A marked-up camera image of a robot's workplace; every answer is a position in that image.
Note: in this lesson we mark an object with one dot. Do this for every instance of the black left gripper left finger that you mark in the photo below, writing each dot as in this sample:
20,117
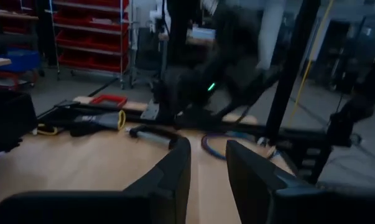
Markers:
162,199

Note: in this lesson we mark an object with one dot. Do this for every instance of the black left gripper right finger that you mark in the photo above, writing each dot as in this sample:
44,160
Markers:
258,199

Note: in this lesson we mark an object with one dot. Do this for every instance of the black C-clamp with silver screw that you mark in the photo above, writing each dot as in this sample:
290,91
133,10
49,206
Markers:
153,137

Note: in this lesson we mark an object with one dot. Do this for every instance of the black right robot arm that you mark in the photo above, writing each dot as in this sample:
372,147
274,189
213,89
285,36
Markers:
230,62

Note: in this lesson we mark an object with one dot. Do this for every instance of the gray tool with yellow rim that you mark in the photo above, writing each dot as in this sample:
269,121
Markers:
103,119

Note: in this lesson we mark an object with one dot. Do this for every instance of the red tray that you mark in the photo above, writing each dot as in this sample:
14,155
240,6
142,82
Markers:
109,96

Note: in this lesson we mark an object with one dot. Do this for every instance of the red bin shelving rack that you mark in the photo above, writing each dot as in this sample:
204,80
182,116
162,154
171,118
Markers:
90,40

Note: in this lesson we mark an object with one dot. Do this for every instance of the blue tub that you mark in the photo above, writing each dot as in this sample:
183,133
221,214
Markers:
19,60

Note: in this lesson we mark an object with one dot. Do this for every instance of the metal mounting bracket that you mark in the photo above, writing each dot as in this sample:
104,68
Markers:
150,111

